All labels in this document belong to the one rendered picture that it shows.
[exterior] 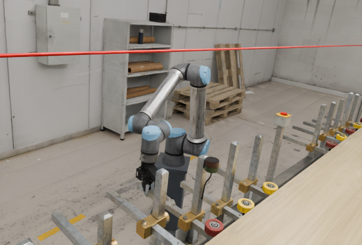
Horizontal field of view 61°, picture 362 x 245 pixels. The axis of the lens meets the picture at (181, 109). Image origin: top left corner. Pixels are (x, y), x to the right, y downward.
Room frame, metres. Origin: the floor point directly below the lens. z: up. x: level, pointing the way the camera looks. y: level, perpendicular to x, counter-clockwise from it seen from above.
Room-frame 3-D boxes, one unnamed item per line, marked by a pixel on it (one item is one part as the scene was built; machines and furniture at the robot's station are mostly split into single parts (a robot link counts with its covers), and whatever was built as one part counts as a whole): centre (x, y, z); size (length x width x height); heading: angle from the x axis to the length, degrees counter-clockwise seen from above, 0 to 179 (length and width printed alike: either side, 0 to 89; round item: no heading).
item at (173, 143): (2.21, 0.01, 0.79); 0.17 x 0.15 x 0.18; 70
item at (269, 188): (1.47, -0.53, 0.85); 0.08 x 0.08 x 0.11
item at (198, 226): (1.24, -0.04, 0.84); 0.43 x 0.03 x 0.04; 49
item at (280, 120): (1.79, -0.63, 1.18); 0.07 x 0.07 x 0.08; 49
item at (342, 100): (2.72, -1.45, 0.91); 0.03 x 0.03 x 0.48; 49
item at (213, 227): (1.10, -0.20, 0.85); 0.08 x 0.08 x 0.11
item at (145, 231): (1.02, 0.06, 0.95); 0.13 x 0.06 x 0.05; 139
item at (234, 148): (1.41, -0.29, 0.93); 0.03 x 0.03 x 0.48; 49
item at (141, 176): (1.40, 0.14, 0.97); 0.09 x 0.08 x 0.12; 48
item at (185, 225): (1.20, -0.11, 0.85); 0.13 x 0.06 x 0.05; 139
